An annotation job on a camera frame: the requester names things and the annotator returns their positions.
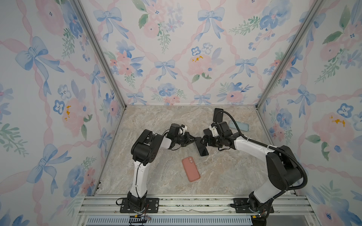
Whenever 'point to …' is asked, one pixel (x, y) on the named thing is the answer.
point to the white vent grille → (201, 221)
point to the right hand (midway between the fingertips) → (204, 141)
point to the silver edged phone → (201, 148)
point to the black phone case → (219, 118)
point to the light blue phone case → (242, 126)
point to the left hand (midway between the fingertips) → (197, 138)
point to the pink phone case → (190, 168)
